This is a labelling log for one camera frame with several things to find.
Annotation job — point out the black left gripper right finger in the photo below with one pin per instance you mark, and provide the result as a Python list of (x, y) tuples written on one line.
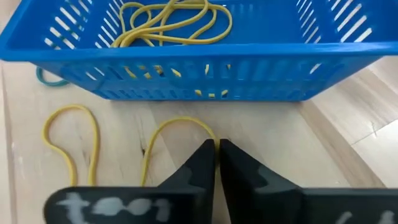
[(258, 199)]

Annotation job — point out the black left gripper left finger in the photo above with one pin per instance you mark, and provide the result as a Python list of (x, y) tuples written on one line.
[(186, 199)]

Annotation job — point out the yellow rubber band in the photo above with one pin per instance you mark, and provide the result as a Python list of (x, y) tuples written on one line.
[(122, 40), (183, 119), (70, 107), (202, 41)]

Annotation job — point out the blue slotted plastic basket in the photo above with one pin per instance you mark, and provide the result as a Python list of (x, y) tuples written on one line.
[(199, 53)]

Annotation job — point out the teal rubber band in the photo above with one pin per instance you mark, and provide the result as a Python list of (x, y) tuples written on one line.
[(51, 84)]

